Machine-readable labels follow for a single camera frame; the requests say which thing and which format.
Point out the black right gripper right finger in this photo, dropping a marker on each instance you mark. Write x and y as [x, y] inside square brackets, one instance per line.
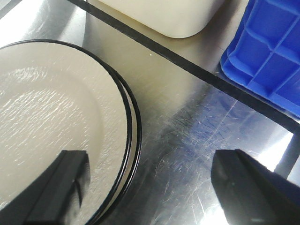
[250, 194]

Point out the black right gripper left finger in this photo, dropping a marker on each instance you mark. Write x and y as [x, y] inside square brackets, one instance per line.
[55, 197]

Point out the beige plate with black rim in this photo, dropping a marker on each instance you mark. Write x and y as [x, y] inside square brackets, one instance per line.
[56, 96]

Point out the large blue plastic crate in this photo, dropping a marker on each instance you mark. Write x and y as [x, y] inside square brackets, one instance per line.
[264, 55]

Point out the cream plastic tub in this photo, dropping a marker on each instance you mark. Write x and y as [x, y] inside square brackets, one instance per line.
[171, 18]

